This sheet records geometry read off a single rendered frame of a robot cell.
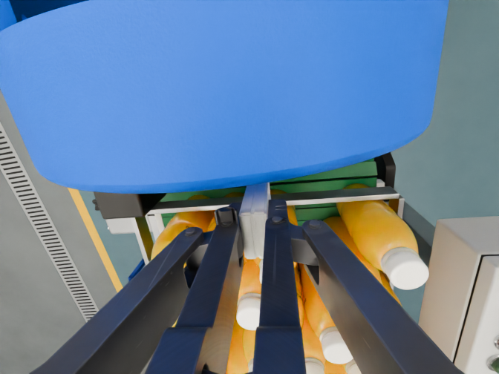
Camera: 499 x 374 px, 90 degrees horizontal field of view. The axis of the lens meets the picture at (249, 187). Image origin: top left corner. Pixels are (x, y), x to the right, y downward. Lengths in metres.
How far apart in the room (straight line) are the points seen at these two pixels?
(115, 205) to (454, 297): 0.47
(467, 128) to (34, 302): 3.06
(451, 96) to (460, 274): 1.23
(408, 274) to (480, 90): 1.36
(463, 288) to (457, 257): 0.04
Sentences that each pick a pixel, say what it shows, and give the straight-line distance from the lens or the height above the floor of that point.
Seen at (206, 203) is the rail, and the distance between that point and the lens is 0.40.
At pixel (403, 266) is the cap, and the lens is 0.32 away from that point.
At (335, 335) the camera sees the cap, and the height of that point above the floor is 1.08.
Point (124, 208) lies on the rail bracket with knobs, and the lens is 0.42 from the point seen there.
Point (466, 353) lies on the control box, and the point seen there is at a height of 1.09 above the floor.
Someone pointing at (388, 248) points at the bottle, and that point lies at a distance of 0.34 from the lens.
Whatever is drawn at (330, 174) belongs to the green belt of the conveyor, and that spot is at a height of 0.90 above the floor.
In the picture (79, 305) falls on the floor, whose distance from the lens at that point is 2.47.
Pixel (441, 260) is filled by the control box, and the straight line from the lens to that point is 0.43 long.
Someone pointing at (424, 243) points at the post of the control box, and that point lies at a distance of 0.52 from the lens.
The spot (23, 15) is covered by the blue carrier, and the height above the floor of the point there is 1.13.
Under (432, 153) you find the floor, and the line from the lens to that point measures 1.58.
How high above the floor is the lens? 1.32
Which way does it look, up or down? 68 degrees down
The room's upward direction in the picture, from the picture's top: 167 degrees counter-clockwise
